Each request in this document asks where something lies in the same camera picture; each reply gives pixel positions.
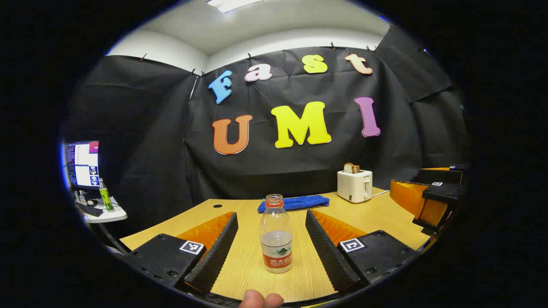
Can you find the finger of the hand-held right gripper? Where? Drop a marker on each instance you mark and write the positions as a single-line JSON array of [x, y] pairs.
[[443, 192], [441, 176]]

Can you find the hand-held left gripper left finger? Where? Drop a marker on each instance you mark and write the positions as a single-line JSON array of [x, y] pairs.
[[218, 252]]

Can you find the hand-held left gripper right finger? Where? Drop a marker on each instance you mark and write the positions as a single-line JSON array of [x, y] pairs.
[[325, 252]]

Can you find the clear plastic water bottle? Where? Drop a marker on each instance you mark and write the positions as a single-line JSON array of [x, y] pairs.
[[276, 239]]

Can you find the green drink bottle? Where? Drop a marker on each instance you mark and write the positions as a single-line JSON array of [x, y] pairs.
[[106, 199]]

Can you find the blue towel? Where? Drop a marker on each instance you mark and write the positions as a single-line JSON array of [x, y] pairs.
[[299, 202]]

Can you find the white toaster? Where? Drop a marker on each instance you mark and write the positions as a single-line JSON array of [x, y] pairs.
[[353, 186]]

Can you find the bread slice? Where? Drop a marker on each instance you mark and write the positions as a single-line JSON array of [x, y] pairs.
[[351, 168]]

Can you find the white side table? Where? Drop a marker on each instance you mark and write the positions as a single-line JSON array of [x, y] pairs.
[[109, 215]]

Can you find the black keyboard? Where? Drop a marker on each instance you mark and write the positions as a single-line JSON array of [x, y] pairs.
[[90, 210]]

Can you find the computer monitor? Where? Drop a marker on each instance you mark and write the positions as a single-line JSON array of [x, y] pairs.
[[81, 164]]

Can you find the ceiling light panel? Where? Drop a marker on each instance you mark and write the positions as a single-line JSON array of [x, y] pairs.
[[233, 4]]

